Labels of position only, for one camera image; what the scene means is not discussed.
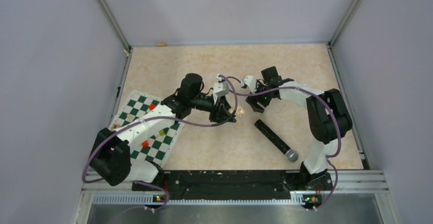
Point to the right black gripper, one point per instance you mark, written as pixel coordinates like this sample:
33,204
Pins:
253,101

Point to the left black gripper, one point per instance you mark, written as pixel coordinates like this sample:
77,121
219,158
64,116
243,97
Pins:
219,112

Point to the white earbud charging case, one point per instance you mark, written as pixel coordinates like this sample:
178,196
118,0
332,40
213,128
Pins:
238,112

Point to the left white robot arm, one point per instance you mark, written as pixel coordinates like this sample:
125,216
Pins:
111,153

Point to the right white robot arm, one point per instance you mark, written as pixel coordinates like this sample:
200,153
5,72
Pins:
328,116

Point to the black microphone grey head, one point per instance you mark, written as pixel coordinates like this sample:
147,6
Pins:
289,153

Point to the green white chessboard mat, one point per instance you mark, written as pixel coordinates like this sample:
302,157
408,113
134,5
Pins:
135,106

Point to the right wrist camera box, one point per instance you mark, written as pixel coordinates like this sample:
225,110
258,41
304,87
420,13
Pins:
249,82

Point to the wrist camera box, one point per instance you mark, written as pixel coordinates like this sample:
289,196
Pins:
220,88
249,82

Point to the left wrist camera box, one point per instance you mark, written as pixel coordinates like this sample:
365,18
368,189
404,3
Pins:
220,88

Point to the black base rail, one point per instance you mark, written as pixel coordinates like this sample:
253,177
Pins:
243,185

